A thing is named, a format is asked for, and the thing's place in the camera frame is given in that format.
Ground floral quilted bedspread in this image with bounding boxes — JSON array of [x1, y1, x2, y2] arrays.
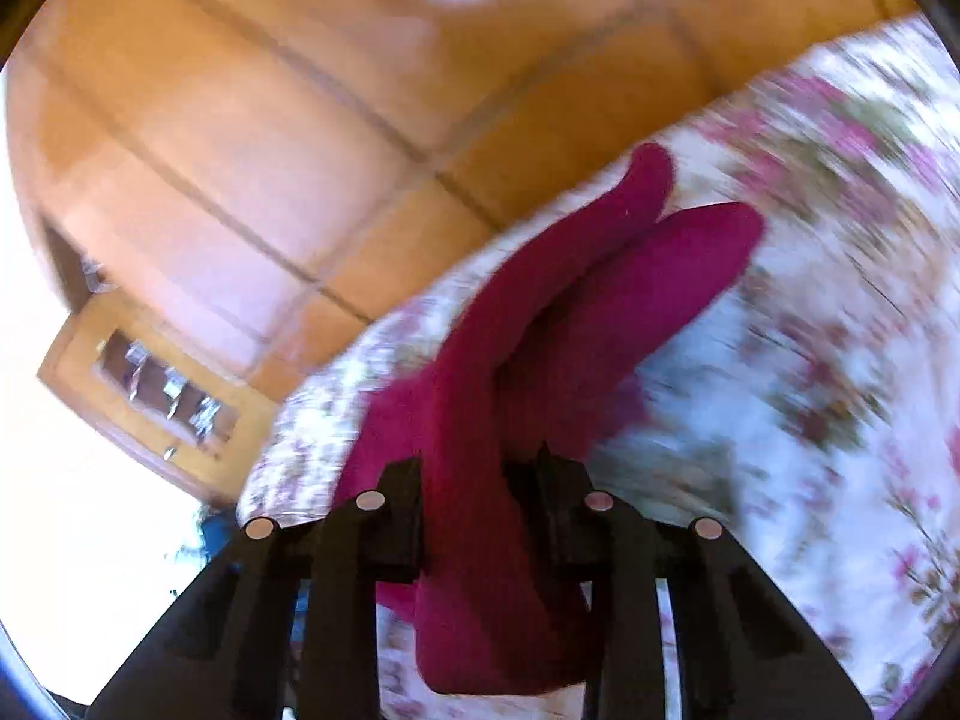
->
[[234, 10, 960, 720]]

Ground wooden wardrobe with shelves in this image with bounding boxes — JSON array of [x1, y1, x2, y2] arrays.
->
[[37, 218, 277, 507]]

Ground crimson red knit garment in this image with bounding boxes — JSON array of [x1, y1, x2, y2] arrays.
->
[[335, 143, 763, 695]]

